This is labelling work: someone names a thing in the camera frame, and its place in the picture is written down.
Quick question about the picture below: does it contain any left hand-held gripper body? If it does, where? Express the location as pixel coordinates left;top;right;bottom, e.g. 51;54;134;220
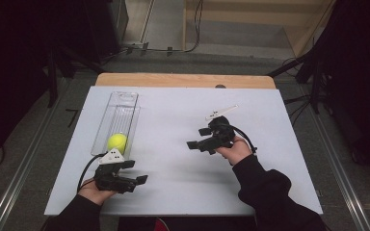
92;148;140;194

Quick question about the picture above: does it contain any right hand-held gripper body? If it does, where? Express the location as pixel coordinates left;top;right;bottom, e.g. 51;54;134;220
197;104;240;156

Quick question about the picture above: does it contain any yellow tennis ball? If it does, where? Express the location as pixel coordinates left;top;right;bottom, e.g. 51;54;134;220
106;133;129;154

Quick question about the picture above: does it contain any clear plastic container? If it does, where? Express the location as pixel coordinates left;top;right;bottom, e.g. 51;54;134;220
91;90;142;160

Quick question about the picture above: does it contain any person's left hand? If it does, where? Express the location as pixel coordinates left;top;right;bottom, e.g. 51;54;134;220
77;185;118;207

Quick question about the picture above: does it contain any person's right hand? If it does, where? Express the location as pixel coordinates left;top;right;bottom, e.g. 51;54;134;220
214;135;254;167

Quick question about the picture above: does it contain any white board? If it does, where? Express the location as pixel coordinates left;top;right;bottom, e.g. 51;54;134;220
43;85;324;217

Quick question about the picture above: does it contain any red object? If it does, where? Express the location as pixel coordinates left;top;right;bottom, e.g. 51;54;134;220
155;217;172;231

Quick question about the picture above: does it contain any wooden table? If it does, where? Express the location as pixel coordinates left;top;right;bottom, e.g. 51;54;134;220
94;72;277;90

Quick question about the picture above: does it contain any black stand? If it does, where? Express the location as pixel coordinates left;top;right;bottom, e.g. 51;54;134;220
43;42;108;109
267;38;328;116

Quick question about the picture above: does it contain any black cabinet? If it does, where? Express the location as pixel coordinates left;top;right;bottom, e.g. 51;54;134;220
85;0;130;63

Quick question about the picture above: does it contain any left hand-held gripper black cable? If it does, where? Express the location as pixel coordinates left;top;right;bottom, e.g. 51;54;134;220
76;152;108;193

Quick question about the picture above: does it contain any hand-held gripper black cable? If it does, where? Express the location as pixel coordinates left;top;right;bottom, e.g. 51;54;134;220
230;124;258;155
76;152;108;193

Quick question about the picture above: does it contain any right hand-held gripper black cable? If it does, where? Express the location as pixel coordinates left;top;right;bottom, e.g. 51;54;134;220
230;124;258;155

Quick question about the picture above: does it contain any metal floor rail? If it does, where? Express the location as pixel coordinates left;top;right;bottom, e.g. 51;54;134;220
0;76;71;231
298;86;370;231

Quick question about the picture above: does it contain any hanging black cable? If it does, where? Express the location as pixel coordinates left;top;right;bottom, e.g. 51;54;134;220
158;0;205;54

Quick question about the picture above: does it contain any wooden step frame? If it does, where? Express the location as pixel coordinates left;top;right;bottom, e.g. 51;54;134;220
181;0;337;60

